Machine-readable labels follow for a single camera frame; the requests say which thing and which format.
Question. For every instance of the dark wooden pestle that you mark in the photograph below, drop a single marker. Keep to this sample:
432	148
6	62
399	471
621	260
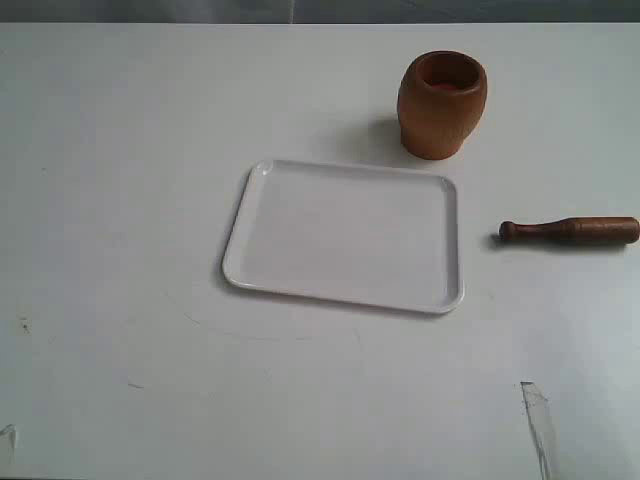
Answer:
600	231

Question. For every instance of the brown wooden mortar cup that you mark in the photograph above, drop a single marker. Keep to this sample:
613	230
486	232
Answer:
433	123

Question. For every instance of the white rectangular plastic tray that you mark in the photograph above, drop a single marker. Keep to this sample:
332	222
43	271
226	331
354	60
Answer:
364	235

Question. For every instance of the clear tape strip right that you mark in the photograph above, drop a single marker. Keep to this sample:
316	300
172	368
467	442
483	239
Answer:
541	429

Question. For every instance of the clear tape strip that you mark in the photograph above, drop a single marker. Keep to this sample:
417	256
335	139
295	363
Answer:
8	439
541	429

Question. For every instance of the clear tape strip left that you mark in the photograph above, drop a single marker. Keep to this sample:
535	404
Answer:
8	439

